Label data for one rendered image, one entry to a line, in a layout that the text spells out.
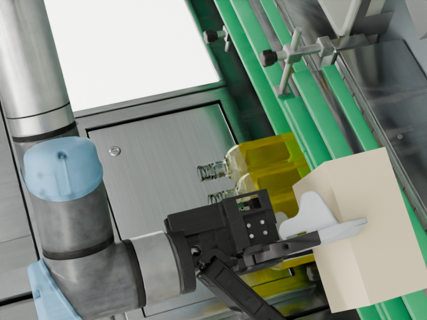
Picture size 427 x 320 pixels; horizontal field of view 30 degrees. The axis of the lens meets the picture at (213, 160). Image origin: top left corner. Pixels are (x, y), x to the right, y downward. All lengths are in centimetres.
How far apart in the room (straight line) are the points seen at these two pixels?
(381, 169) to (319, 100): 45
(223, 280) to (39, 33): 33
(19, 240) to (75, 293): 69
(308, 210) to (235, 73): 90
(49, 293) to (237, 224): 21
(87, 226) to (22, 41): 22
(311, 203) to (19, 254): 75
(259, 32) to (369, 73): 27
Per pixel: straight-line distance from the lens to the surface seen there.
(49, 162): 79
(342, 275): 91
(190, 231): 87
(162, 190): 150
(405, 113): 133
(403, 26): 144
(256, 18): 156
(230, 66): 174
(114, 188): 150
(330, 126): 130
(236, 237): 86
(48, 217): 81
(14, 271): 146
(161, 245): 84
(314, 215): 86
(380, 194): 89
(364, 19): 144
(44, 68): 90
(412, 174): 127
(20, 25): 89
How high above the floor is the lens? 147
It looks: 15 degrees down
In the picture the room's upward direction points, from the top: 103 degrees counter-clockwise
